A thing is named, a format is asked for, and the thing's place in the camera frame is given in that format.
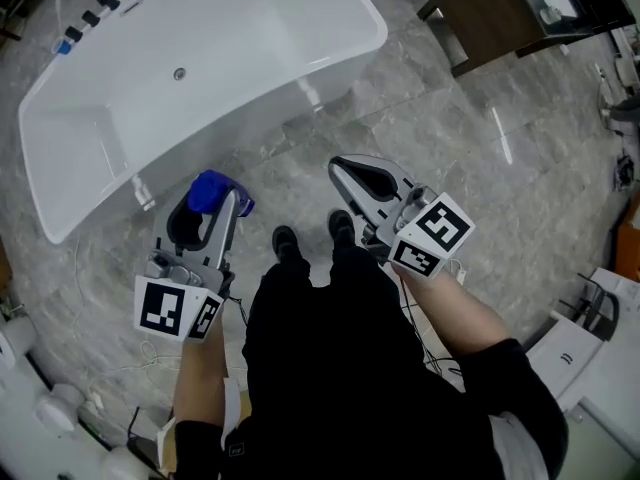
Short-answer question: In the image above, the black basin faucet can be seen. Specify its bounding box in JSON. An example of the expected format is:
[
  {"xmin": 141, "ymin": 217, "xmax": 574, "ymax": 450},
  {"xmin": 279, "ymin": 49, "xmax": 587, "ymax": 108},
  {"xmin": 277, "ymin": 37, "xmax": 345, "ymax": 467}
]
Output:
[{"xmin": 559, "ymin": 272, "xmax": 622, "ymax": 342}]

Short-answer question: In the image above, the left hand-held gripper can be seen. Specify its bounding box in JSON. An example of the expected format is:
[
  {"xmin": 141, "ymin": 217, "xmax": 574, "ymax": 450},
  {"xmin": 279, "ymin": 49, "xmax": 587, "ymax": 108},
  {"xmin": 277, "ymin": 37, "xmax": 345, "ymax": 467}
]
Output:
[{"xmin": 133, "ymin": 189, "xmax": 239, "ymax": 344}]

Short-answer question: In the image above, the white bathtub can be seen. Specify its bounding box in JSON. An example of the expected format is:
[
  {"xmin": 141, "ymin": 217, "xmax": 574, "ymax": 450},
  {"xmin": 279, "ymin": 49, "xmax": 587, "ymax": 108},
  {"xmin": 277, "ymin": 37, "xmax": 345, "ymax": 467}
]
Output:
[{"xmin": 18, "ymin": 0, "xmax": 390, "ymax": 246}]

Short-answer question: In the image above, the person's left forearm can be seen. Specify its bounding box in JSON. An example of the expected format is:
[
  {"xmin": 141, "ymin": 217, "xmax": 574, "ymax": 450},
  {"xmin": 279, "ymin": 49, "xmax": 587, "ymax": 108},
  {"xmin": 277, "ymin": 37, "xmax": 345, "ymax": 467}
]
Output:
[{"xmin": 172, "ymin": 325, "xmax": 227, "ymax": 427}]

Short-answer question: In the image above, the white vanity cabinet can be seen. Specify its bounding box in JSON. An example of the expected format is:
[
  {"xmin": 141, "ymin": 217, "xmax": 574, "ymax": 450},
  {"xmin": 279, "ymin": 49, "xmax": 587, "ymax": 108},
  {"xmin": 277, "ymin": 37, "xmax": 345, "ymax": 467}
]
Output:
[{"xmin": 524, "ymin": 266, "xmax": 640, "ymax": 415}]

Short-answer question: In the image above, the person's right forearm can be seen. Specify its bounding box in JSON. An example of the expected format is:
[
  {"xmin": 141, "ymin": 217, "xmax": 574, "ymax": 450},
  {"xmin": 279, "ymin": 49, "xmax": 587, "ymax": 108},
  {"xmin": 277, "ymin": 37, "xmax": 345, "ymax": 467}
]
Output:
[{"xmin": 398, "ymin": 262, "xmax": 517, "ymax": 370}]

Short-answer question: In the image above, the person's black clothing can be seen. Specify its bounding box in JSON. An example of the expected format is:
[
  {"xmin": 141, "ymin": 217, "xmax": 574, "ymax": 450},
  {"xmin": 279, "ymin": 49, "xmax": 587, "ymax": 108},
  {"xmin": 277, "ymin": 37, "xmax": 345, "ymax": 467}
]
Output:
[{"xmin": 169, "ymin": 245, "xmax": 569, "ymax": 480}]

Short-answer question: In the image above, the person's right black shoe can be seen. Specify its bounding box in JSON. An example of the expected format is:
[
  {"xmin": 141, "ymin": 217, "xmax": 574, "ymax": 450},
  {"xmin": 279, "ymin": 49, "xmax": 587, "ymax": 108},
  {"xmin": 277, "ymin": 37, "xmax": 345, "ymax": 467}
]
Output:
[{"xmin": 327, "ymin": 208, "xmax": 358, "ymax": 250}]

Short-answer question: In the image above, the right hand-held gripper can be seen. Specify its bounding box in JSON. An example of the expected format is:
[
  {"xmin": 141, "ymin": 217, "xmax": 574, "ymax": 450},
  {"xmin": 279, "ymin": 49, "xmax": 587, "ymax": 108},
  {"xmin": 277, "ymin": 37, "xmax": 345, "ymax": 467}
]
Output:
[{"xmin": 327, "ymin": 154, "xmax": 476, "ymax": 281}]

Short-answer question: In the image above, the orange box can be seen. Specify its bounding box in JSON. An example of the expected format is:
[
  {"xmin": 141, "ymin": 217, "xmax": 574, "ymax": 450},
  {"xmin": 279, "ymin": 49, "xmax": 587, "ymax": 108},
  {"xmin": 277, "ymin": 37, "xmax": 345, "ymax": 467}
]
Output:
[{"xmin": 614, "ymin": 207, "xmax": 640, "ymax": 282}]

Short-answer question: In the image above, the person's black shoe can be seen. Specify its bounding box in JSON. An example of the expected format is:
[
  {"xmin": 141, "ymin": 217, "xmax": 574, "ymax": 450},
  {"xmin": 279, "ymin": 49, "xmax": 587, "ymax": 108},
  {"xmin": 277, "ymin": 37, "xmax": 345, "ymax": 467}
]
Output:
[
  {"xmin": 327, "ymin": 208, "xmax": 358, "ymax": 250},
  {"xmin": 271, "ymin": 224, "xmax": 302, "ymax": 265}
]

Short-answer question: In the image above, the brown wooden cabinet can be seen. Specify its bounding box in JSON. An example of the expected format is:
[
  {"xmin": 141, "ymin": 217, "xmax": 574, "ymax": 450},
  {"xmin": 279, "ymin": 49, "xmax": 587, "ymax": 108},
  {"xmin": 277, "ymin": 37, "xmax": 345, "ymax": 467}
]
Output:
[{"xmin": 416, "ymin": 0, "xmax": 637, "ymax": 79}]

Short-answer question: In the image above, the white cylindrical fitting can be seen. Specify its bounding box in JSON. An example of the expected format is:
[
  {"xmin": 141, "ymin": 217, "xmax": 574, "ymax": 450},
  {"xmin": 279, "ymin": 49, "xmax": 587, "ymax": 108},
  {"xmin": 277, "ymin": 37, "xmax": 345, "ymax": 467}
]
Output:
[{"xmin": 33, "ymin": 382, "xmax": 84, "ymax": 437}]

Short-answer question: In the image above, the person's left black shoe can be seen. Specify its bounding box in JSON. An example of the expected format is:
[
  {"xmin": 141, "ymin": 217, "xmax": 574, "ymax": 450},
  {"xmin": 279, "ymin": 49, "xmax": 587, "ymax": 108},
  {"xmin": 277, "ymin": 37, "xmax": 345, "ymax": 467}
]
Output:
[{"xmin": 271, "ymin": 224, "xmax": 302, "ymax": 265}]

